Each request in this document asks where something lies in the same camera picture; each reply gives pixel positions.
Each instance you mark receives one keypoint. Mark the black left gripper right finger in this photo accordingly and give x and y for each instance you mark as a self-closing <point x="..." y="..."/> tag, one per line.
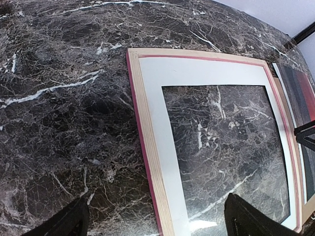
<point x="242" y="219"/>

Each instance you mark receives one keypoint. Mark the light wooden picture frame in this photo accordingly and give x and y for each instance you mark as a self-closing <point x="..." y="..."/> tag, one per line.
<point x="142" y="123"/>

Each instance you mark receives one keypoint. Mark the white mat board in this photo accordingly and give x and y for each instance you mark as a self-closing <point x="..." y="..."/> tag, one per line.
<point x="220" y="128"/>

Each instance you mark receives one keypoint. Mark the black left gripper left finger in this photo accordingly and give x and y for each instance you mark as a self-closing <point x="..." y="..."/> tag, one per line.
<point x="72" y="220"/>

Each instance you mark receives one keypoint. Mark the red and grey photo print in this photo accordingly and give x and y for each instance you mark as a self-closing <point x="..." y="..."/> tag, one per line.
<point x="300" y="97"/>

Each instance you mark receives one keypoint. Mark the brown cardboard backing board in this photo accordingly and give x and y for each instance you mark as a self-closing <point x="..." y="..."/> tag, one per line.
<point x="307" y="209"/>

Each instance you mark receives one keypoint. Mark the black right enclosure post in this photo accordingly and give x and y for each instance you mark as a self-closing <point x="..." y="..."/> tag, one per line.
<point x="305" y="33"/>

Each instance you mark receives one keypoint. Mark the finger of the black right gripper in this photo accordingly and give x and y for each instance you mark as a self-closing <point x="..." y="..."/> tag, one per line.
<point x="303" y="134"/>

